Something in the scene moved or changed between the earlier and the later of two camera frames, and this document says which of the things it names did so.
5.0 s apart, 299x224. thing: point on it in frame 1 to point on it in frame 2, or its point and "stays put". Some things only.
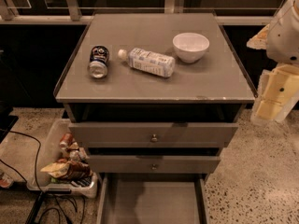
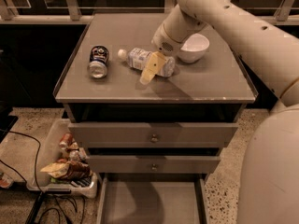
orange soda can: x=65 y=141 stays put
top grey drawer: x=150 y=134 stays put
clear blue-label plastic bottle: x=149 y=62 stays put
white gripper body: x=285 y=42 to x=163 y=41
